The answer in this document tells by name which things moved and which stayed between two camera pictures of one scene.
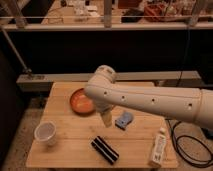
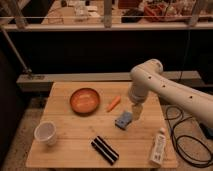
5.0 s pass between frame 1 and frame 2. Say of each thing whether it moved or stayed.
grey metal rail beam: stayed
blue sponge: stayed
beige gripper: moved
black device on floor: stayed
